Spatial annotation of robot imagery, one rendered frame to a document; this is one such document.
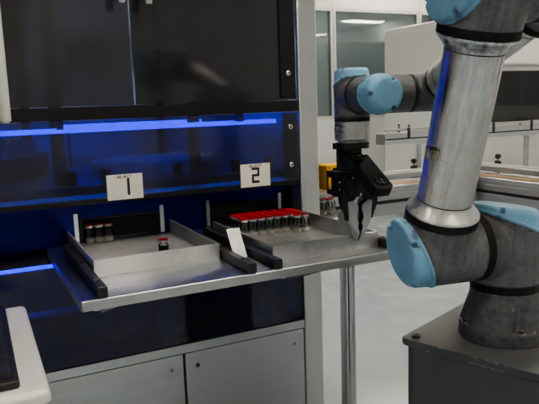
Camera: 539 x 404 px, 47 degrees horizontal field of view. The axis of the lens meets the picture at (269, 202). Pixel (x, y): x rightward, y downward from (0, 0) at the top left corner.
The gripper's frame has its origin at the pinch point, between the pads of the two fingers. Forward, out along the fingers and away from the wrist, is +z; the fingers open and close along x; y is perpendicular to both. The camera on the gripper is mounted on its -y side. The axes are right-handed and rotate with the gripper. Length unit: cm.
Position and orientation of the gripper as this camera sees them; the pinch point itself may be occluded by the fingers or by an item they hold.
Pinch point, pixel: (358, 235)
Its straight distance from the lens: 133.8
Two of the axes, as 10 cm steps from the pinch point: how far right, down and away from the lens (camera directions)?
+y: -4.4, -1.2, 8.9
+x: -9.0, 1.0, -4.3
